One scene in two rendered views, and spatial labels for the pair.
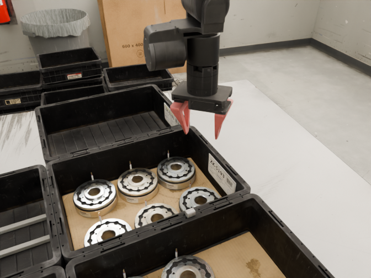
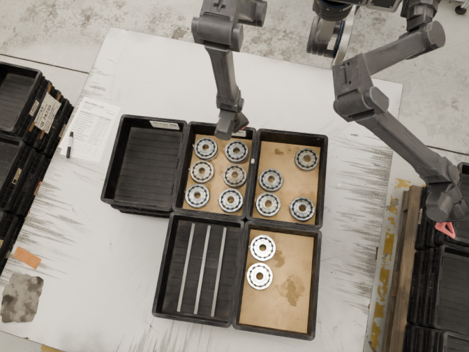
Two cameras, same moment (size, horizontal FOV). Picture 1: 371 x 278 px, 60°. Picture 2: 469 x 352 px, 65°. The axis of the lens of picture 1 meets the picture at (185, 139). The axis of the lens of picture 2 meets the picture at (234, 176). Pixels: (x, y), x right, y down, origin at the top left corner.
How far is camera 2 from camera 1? 1.05 m
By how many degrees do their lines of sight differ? 44
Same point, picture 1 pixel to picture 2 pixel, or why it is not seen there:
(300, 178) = not seen: hidden behind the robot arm
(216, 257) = (264, 162)
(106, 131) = (135, 166)
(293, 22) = not seen: outside the picture
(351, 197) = (260, 72)
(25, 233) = (197, 236)
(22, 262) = (215, 241)
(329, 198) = (254, 83)
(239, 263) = (273, 156)
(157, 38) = (227, 130)
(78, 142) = (135, 188)
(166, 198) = (218, 163)
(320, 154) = not seen: hidden behind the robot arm
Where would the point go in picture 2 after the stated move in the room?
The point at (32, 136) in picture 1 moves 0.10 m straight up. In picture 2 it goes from (72, 217) to (61, 212)
